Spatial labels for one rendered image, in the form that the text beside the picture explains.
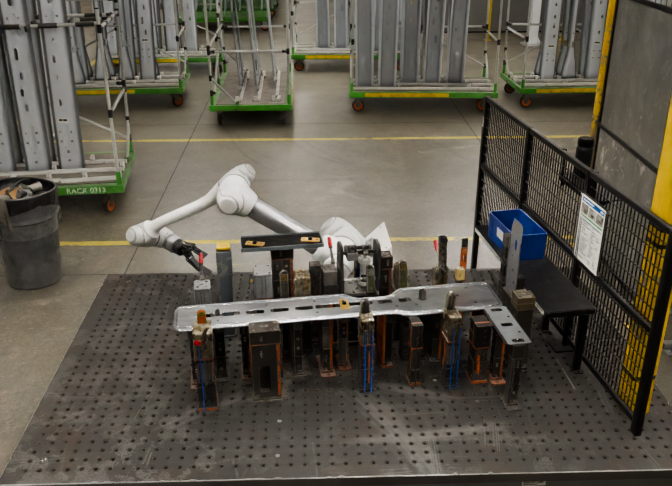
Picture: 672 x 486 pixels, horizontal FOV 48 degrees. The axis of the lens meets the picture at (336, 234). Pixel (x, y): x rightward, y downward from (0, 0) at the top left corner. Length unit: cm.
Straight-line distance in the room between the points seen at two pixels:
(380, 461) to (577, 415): 84
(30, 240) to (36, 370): 112
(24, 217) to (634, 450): 408
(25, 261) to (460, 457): 369
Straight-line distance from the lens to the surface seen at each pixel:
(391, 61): 997
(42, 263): 573
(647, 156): 512
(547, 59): 1070
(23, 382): 481
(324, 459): 287
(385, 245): 384
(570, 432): 312
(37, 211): 554
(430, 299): 326
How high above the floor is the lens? 258
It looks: 24 degrees down
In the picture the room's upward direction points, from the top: straight up
